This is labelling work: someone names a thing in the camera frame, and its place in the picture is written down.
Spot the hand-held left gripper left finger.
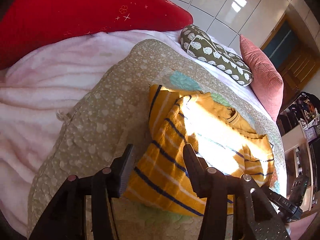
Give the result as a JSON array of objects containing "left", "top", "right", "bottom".
[{"left": 29, "top": 144, "right": 137, "bottom": 240}]

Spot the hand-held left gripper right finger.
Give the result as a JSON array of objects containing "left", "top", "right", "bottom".
[{"left": 183, "top": 143, "right": 292, "bottom": 240}]

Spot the yellow striped sweater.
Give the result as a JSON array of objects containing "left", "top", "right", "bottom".
[{"left": 124, "top": 84, "right": 275, "bottom": 217}]

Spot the pile of clothes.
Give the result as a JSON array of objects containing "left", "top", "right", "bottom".
[{"left": 291, "top": 92, "right": 320, "bottom": 127}]

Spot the black television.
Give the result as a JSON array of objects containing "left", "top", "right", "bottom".
[{"left": 309, "top": 137, "right": 320, "bottom": 205}]

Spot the beige patchwork quilt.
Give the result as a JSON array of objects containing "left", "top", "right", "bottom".
[{"left": 26, "top": 39, "right": 287, "bottom": 240}]

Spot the beige shelf unit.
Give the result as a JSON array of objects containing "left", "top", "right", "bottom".
[{"left": 281, "top": 125, "right": 313, "bottom": 213}]

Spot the pale pink bed blanket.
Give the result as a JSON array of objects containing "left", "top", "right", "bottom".
[{"left": 0, "top": 29, "right": 273, "bottom": 238}]

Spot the pink ribbed pillow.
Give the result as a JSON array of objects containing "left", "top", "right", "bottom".
[{"left": 239, "top": 34, "right": 284, "bottom": 122}]

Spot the green patterned pillow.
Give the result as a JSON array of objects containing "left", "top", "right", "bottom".
[{"left": 180, "top": 24, "right": 253, "bottom": 87}]

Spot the wooden door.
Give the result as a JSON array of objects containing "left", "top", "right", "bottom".
[{"left": 260, "top": 14, "right": 319, "bottom": 98}]

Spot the white glossy wardrobe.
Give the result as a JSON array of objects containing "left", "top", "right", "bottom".
[{"left": 140, "top": 0, "right": 300, "bottom": 48}]

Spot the red pillow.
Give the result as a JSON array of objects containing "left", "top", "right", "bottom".
[{"left": 0, "top": 0, "right": 194, "bottom": 69}]

